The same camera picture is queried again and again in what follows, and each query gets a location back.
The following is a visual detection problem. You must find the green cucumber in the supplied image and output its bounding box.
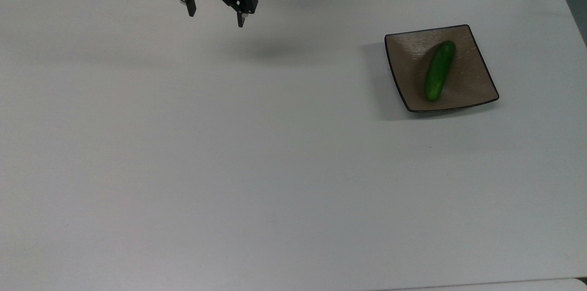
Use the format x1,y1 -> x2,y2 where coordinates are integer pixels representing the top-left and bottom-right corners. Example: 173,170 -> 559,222
424,40 -> 457,103

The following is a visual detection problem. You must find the brown square ceramic plate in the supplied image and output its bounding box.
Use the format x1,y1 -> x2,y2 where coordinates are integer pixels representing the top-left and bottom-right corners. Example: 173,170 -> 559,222
384,24 -> 500,113

